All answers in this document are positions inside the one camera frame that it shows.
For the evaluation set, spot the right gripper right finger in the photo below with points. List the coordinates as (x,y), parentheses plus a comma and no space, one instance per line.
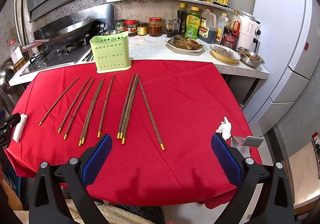
(244,173)

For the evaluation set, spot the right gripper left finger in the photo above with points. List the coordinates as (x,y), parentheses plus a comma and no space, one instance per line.
(78,173)

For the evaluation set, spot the wooden chopstick five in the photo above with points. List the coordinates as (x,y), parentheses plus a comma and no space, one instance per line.
(93,112)

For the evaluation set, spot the black wok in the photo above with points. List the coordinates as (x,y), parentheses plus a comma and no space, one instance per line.
(65,36)

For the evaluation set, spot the dark sauce bottle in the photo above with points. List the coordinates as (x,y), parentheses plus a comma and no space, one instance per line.
(181,15)

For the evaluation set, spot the wooden chopstick four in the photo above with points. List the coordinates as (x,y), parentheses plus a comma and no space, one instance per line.
(90,112)

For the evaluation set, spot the wooden chopstick one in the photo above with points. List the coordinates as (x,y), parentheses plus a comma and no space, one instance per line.
(57,101)

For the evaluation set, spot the green label bottle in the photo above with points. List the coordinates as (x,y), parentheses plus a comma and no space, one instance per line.
(193,20)

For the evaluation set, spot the red lid chili jar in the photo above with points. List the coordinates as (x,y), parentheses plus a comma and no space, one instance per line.
(155,26)

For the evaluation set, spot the gas stove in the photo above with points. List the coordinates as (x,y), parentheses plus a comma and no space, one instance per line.
(52,58)

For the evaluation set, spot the wooden chopstick ten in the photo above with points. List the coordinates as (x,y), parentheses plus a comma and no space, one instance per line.
(151,117)

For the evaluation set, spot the white tissue roll left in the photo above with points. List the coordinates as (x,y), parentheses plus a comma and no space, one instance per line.
(19,128)

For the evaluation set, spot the red tablecloth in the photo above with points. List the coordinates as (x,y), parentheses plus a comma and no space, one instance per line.
(188,101)

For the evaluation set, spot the red handle oil bottle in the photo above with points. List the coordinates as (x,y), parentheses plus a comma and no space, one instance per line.
(231,31)

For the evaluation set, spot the wooden chopstick nine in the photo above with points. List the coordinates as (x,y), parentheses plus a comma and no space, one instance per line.
(130,111)

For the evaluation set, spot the wooden chopstick six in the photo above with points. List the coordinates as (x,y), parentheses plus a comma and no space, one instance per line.
(104,107)

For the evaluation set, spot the yellow bowl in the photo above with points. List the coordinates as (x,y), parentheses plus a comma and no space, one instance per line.
(224,54)

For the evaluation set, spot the cooking oil bottle left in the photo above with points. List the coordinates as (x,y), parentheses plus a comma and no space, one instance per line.
(16,55)

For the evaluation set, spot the steel pot lid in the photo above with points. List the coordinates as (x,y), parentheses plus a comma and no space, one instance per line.
(7,72)

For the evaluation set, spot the white tissue right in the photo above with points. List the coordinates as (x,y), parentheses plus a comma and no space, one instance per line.
(225,129)

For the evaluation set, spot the white refrigerator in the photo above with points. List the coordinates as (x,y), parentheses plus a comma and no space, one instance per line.
(289,45)

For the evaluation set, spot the large soy sauce jug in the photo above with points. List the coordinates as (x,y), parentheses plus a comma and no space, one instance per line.
(208,26)

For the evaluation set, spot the steel bowl with food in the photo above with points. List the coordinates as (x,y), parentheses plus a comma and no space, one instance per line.
(250,58)

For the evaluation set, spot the plate of cooked food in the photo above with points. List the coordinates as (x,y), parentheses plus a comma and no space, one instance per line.
(182,43)

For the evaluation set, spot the wooden chopstick three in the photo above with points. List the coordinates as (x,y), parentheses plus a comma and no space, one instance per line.
(76,110)

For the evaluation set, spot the green utensil holder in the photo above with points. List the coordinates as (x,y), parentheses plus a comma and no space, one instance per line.
(111,53)

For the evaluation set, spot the wooden chopstick seven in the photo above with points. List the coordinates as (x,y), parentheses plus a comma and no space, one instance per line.
(124,107)

